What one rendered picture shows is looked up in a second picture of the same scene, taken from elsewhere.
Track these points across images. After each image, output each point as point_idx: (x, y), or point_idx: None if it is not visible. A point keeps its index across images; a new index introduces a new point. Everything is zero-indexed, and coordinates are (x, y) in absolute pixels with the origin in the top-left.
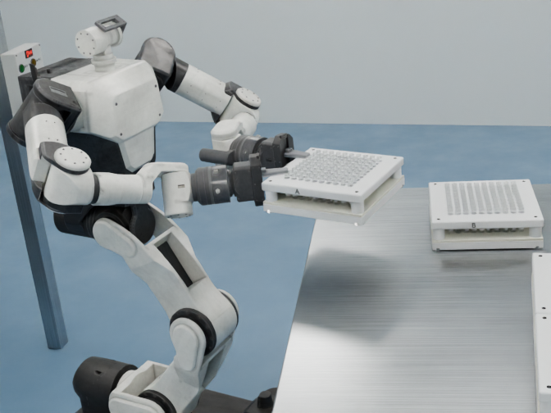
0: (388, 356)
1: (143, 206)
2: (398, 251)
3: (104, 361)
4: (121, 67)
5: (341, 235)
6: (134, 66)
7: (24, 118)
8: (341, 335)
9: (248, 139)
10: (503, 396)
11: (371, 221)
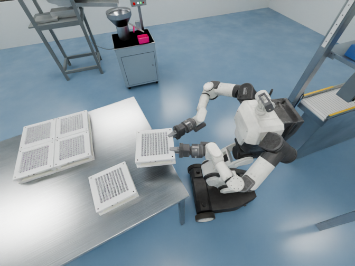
0: (122, 121)
1: (236, 149)
2: None
3: None
4: (256, 116)
5: None
6: (254, 120)
7: None
8: (135, 123)
9: (196, 145)
10: (96, 120)
11: (155, 177)
